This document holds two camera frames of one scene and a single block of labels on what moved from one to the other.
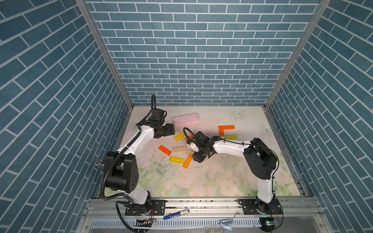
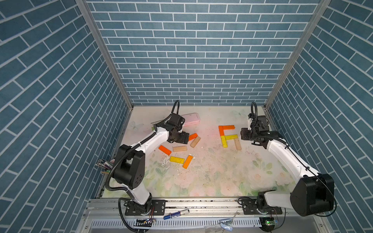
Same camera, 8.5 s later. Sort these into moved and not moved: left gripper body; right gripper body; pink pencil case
Moved: right gripper body; left gripper body
Not moved: pink pencil case
